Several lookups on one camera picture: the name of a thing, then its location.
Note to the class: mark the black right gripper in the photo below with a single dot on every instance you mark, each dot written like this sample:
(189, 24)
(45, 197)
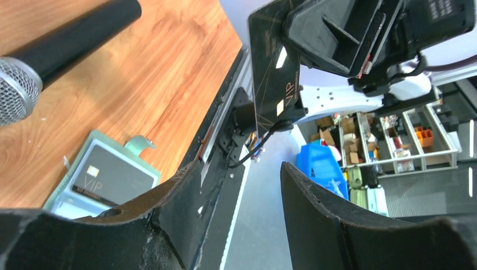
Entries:
(381, 42)

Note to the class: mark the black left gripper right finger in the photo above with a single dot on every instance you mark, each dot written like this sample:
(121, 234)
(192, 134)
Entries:
(325, 231)

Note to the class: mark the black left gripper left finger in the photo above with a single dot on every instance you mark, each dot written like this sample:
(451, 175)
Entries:
(156, 230)

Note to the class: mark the black vip card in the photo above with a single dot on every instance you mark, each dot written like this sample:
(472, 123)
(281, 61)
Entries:
(108, 179)
(275, 65)

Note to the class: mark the teal card holder wallet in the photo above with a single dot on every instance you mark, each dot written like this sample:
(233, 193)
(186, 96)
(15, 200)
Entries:
(71, 205)

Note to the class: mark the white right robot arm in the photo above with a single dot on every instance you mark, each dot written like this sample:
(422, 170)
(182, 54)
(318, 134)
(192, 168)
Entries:
(323, 101)

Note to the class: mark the blue plastic crate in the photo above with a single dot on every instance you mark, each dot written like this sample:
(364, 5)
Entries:
(319, 164)

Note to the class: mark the metal storage shelf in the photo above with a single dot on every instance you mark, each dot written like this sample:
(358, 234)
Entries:
(411, 142)

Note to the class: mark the black handheld microphone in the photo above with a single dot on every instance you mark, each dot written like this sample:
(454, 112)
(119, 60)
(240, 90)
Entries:
(27, 71)

